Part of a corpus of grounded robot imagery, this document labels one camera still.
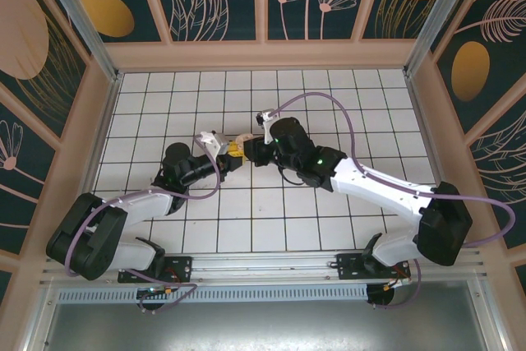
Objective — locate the aluminium side frame rail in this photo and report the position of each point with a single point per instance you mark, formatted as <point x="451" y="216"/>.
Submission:
<point x="39" y="326"/>
<point x="489" y="322"/>

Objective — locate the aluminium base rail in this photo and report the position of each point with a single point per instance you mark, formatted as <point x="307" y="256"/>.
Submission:
<point x="263" y="269"/>

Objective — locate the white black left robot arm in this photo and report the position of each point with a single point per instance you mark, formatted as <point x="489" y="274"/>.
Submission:
<point x="144" y="203"/>

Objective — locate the aluminium corner post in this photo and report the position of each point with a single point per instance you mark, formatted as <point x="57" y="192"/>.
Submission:
<point x="440" y="18"/>
<point x="87" y="26"/>

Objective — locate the grey metal sheet panel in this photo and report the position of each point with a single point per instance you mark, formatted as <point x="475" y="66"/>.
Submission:
<point x="263" y="326"/>

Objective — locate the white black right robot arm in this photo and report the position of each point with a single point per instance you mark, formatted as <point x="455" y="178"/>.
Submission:
<point x="378" y="182"/>

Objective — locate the beige earbud charging case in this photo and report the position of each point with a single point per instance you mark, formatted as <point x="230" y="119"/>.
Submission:
<point x="245" y="137"/>

